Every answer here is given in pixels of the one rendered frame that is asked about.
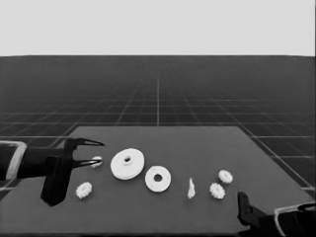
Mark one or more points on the white toothed gear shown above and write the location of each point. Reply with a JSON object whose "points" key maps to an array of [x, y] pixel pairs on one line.
{"points": [[80, 188], [222, 174], [213, 189]]}

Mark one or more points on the large thick white disc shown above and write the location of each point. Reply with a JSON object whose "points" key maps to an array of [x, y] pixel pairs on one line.
{"points": [[120, 169]]}

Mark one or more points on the thin white T-shaped piece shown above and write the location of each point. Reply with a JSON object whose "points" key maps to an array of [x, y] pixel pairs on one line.
{"points": [[191, 191]]}

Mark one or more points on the white round carrier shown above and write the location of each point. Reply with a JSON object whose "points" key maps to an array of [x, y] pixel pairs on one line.
{"points": [[166, 182]]}

